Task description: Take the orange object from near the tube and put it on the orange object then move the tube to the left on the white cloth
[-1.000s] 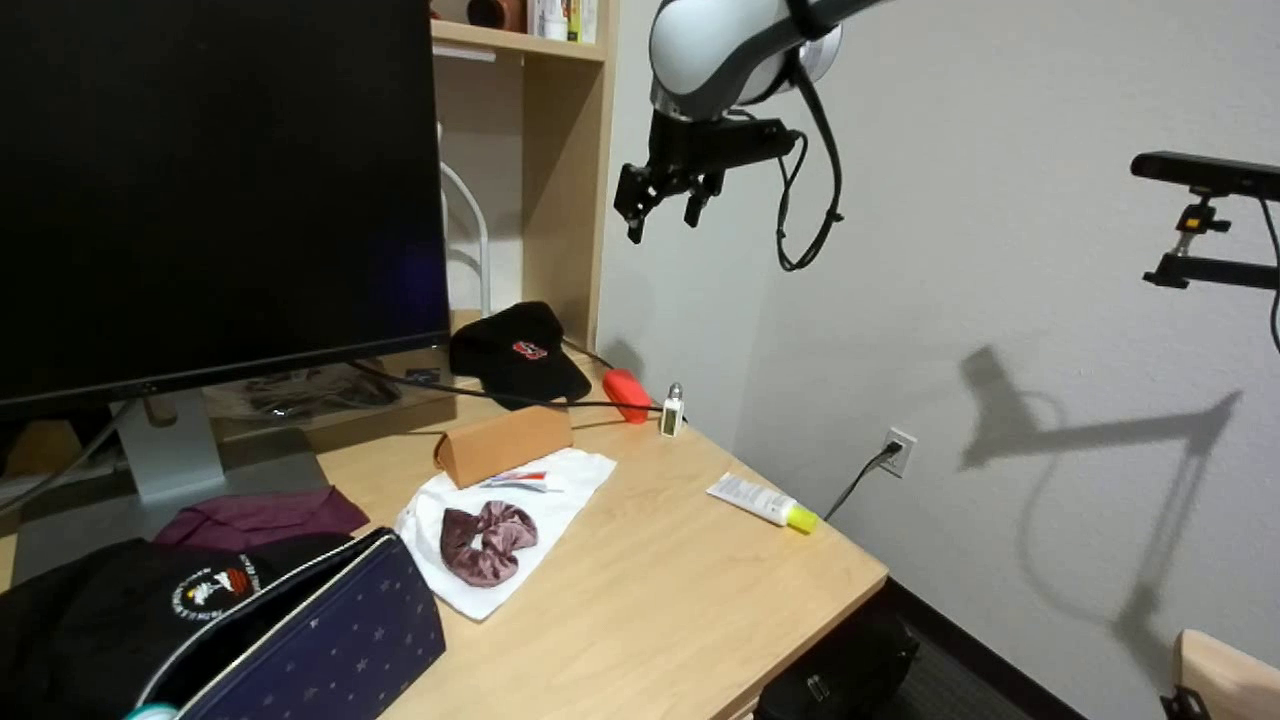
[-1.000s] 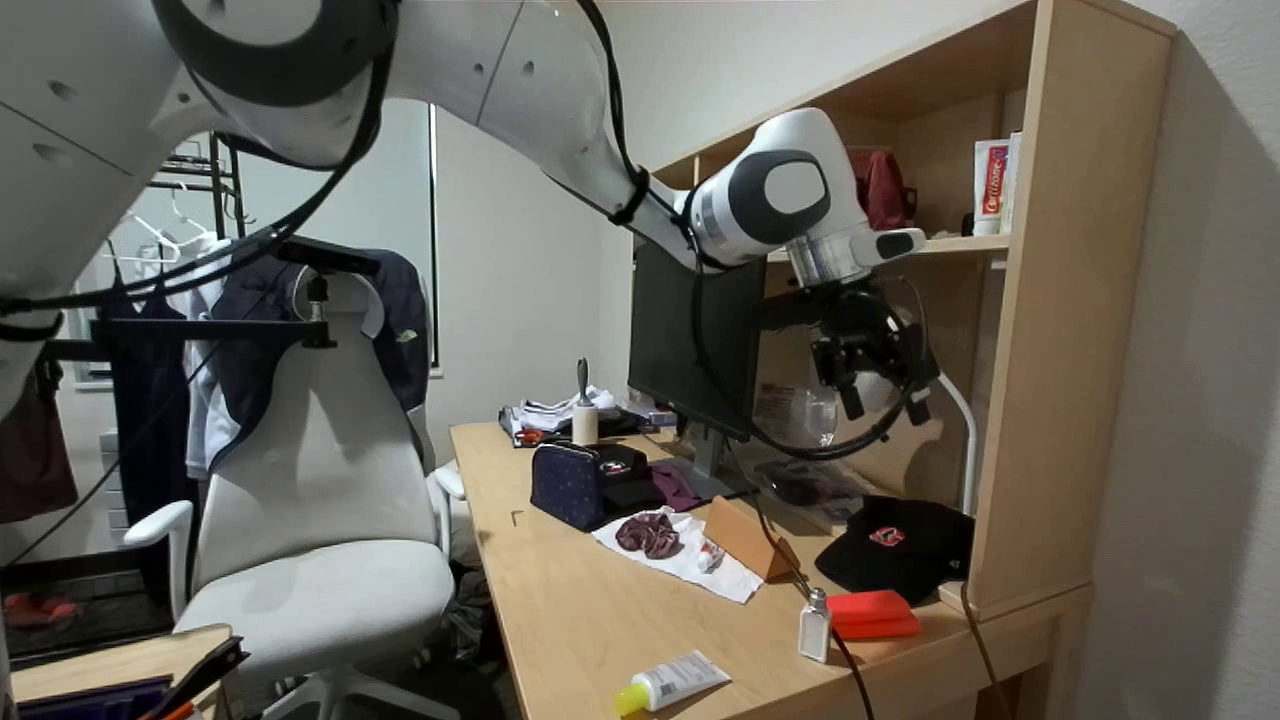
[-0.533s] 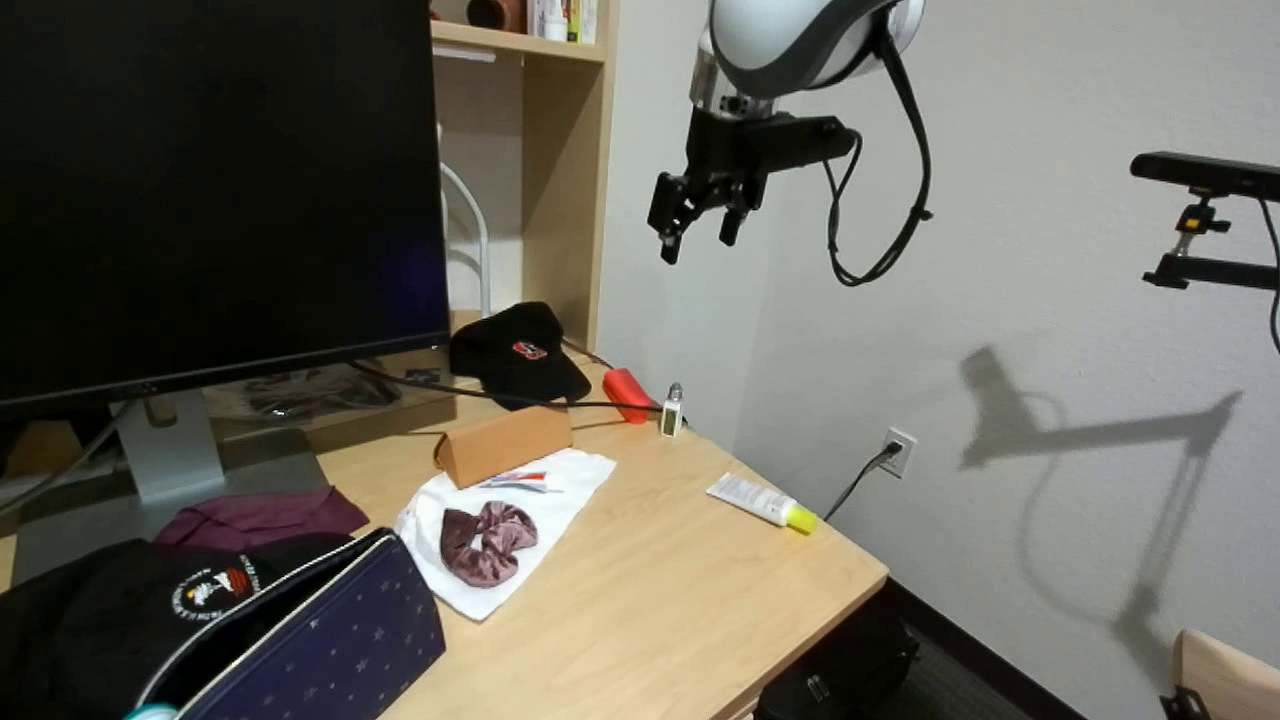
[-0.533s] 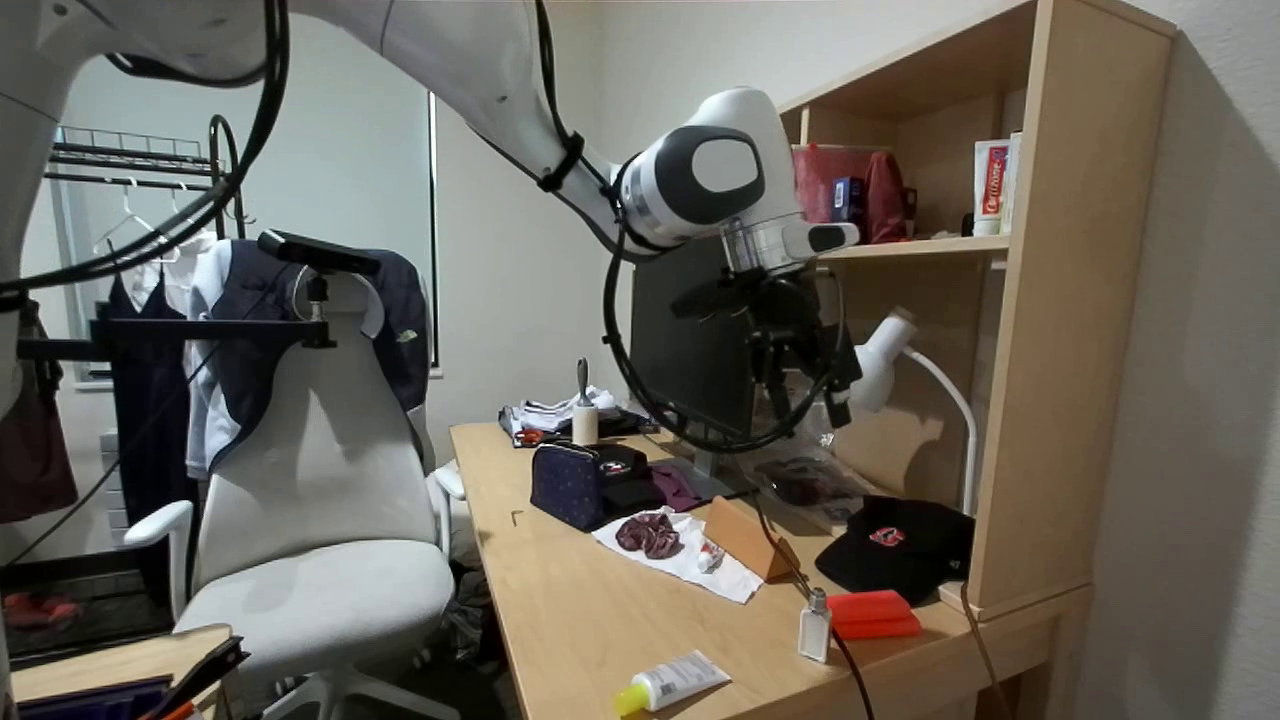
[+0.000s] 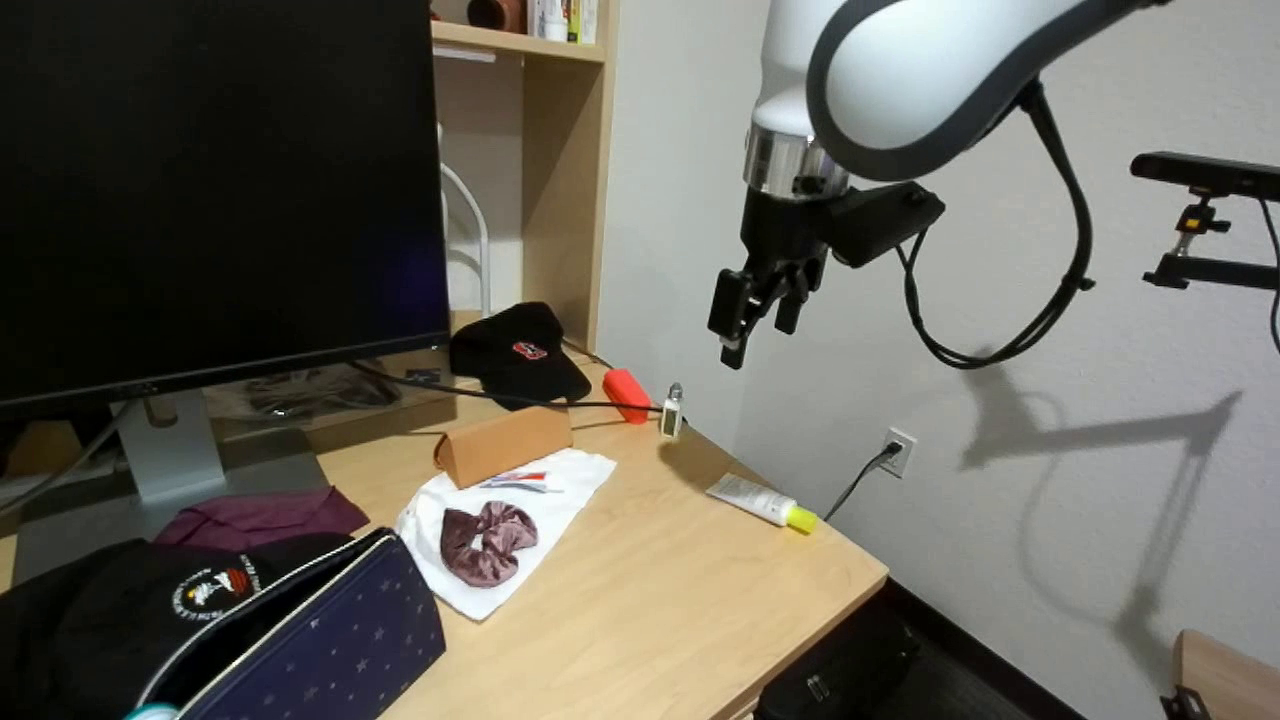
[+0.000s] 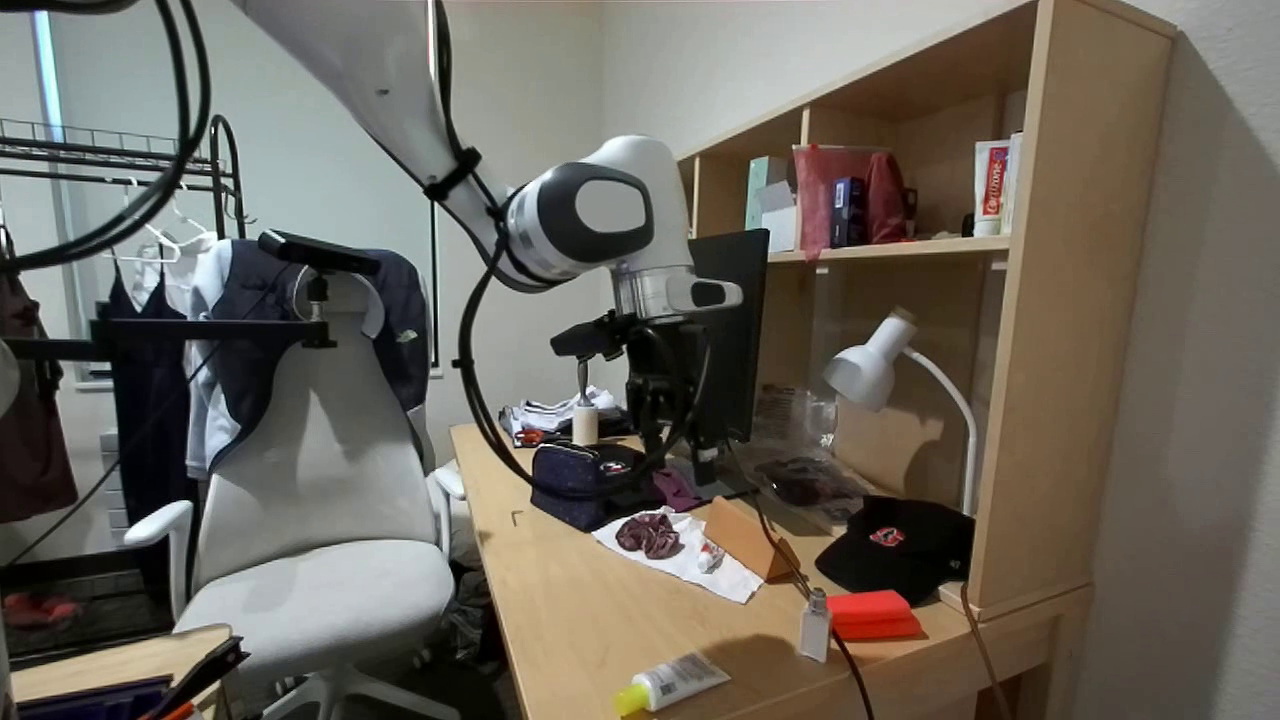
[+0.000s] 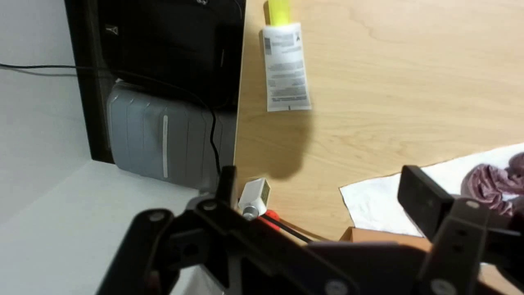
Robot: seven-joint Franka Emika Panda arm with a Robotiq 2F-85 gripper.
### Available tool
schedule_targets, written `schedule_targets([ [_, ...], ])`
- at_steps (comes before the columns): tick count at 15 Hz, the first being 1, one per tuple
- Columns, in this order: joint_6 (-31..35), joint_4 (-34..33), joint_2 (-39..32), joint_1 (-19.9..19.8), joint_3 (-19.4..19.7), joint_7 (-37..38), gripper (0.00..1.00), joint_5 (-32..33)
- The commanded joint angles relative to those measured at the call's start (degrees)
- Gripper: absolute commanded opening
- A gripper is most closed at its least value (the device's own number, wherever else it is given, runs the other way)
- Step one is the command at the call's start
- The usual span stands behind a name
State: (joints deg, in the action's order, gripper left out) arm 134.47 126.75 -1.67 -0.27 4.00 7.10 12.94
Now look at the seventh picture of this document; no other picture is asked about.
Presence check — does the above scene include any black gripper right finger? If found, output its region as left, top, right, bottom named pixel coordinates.
left=397, top=164, right=524, bottom=295

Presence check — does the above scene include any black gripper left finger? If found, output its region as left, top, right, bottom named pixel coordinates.
left=97, top=164, right=351, bottom=295

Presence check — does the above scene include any white tube yellow cap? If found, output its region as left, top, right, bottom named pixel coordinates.
left=259, top=0, right=313, bottom=113

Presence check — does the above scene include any dark purple crumpled item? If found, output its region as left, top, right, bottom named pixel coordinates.
left=460, top=151, right=524, bottom=218

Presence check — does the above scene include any small clear plastic bottle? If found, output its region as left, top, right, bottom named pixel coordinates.
left=238, top=175, right=272, bottom=219

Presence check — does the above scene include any white paper sheet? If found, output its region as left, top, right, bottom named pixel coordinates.
left=339, top=142, right=524, bottom=237

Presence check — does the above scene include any black box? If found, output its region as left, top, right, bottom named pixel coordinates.
left=64, top=0, right=248, bottom=164

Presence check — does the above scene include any thin black desk cable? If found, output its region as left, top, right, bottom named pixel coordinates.
left=208, top=105, right=225, bottom=177

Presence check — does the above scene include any thin black floor cable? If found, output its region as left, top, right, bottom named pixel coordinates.
left=0, top=60, right=79, bottom=74

